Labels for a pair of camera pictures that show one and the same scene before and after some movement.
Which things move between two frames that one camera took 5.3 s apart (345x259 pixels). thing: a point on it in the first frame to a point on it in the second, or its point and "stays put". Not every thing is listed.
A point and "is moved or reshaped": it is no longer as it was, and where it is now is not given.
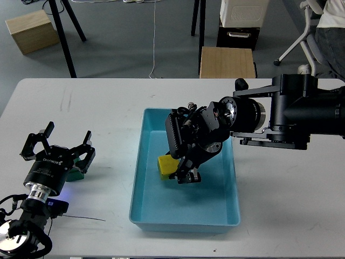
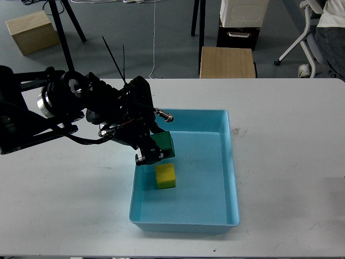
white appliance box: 243,13 stays put
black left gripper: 52,166 to 127,114
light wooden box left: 33,32 stays put
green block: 75,174 to 165,141
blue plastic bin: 211,206 stays put
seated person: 330,36 stays put
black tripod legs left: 68,8 stays put
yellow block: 166,165 is moved or reshaped
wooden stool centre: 227,62 stays put
